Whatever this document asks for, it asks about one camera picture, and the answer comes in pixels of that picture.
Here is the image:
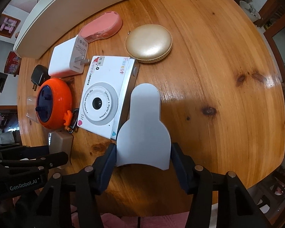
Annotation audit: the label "white plastic scoop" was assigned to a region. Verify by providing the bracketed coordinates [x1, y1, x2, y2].
[116, 83, 171, 170]

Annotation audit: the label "beige small box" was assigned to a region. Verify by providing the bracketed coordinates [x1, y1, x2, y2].
[48, 130, 74, 170]

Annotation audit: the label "clear plastic small box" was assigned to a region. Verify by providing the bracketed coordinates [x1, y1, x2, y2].
[26, 96, 39, 123]

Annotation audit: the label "orange round tape measure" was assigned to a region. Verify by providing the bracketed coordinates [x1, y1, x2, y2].
[35, 78, 74, 130]

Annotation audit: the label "white children's digital camera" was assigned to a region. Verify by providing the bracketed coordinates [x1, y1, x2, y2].
[77, 56, 139, 141]

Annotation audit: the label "white power adapter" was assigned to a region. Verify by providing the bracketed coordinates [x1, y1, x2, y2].
[48, 35, 90, 78]

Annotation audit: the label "gold round compact case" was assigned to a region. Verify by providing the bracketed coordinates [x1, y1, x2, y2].
[125, 24, 173, 64]

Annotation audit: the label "pink correction tape dispenser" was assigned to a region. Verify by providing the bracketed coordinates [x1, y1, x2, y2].
[79, 11, 123, 43]

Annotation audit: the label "wooden round table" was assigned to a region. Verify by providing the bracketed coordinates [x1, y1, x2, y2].
[17, 0, 285, 217]

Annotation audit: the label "black power adapter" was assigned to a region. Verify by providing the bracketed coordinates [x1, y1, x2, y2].
[31, 64, 50, 91]

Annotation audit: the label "red round tin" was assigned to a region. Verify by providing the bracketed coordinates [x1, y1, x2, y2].
[4, 51, 21, 77]

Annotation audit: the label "pink dumbbells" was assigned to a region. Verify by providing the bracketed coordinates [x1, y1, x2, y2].
[0, 17, 18, 34]

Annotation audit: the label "white small bucket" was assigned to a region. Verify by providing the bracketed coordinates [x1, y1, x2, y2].
[239, 1, 261, 22]

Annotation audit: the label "white plastic storage bin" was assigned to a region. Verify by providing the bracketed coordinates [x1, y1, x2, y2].
[13, 0, 123, 59]

